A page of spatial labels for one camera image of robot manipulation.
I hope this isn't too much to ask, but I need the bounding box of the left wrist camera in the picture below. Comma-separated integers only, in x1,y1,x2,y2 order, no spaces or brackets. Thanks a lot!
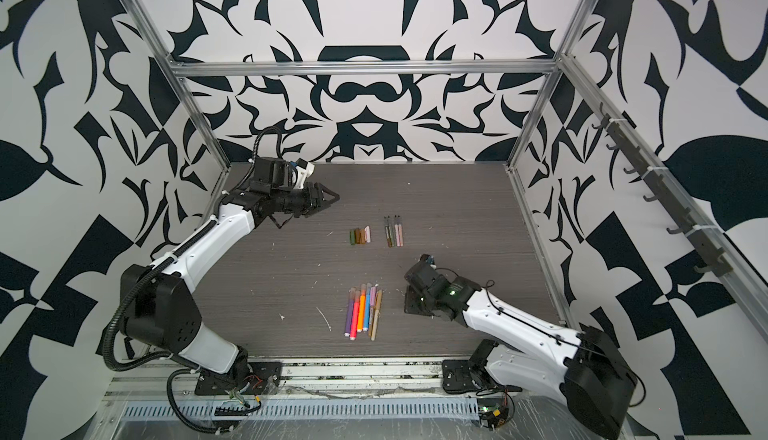
290,159,315,190

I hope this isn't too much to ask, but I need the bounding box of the orange marker pen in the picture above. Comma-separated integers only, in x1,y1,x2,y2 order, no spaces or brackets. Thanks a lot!
356,284,367,333

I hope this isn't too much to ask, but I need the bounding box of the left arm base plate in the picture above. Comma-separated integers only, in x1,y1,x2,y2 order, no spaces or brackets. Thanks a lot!
194,361,283,396

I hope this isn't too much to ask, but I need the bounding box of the blue marker pen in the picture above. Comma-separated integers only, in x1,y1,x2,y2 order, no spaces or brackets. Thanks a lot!
363,283,373,332

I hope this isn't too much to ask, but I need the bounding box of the small circuit board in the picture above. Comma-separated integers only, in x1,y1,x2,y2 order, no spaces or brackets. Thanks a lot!
478,401,515,431

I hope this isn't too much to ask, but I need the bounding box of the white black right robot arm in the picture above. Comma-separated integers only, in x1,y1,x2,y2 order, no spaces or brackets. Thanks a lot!
404,254,642,439

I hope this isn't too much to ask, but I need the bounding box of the dark brown marker pen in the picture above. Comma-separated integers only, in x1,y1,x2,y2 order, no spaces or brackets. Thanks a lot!
384,216,393,248

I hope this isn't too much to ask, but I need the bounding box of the brown capped pink marker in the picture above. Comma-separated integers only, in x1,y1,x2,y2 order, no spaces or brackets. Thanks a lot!
392,215,402,247

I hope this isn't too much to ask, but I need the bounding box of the lilac capped tan marker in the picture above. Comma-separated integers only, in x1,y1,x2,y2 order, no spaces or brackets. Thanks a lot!
366,284,378,337

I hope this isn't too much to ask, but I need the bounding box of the black wall hook rack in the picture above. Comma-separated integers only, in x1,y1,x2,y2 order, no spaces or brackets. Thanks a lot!
594,107,734,277

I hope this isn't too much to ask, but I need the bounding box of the pink red marker pen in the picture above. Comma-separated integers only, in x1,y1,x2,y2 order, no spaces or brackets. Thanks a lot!
350,291,361,341

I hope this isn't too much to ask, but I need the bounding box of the purple marker pen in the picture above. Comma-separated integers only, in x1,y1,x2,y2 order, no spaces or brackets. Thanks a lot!
344,288,356,337

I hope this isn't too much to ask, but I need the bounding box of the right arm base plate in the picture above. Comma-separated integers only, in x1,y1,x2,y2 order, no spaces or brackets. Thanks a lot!
441,360,498,395

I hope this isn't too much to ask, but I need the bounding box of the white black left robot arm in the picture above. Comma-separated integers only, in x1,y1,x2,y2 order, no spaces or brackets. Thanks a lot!
100,147,340,436

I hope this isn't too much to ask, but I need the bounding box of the tan marker pen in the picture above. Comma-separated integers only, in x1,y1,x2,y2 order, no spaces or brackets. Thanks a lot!
369,289,383,341

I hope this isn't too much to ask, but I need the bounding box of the white slotted cable duct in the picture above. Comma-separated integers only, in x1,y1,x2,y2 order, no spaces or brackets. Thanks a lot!
119,396,481,422

